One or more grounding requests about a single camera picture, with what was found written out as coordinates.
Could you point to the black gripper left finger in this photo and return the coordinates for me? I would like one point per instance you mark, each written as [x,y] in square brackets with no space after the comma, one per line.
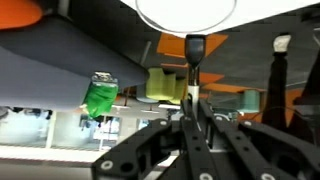
[201,164]

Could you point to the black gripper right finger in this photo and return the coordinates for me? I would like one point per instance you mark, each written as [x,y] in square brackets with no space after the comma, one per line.
[233,153]

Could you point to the black and white marker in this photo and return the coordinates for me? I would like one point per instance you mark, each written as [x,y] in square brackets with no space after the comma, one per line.
[194,52]

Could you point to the clear glass cup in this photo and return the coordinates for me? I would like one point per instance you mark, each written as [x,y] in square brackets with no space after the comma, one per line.
[184,16]

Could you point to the lime green stool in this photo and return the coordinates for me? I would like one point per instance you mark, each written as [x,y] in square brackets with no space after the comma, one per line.
[162,86]

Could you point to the green bag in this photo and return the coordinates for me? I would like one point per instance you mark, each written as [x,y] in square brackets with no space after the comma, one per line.
[100,95]

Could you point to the far white side table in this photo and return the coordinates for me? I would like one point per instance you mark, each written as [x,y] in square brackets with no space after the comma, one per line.
[248,11]

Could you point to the orange and beige sofa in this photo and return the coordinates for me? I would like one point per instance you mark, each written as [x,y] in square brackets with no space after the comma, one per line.
[19,13]

